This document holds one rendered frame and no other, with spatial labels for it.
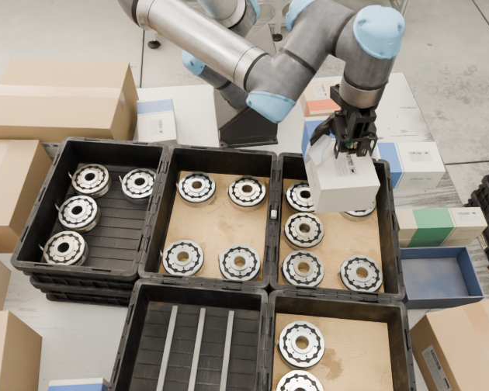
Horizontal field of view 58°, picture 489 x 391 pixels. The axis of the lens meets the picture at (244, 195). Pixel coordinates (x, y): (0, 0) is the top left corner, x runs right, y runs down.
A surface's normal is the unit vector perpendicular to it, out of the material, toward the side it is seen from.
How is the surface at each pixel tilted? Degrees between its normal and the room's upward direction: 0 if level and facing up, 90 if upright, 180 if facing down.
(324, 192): 90
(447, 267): 0
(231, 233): 0
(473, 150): 0
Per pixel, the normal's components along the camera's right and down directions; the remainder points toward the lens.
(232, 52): -0.31, -0.13
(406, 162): 0.00, -0.57
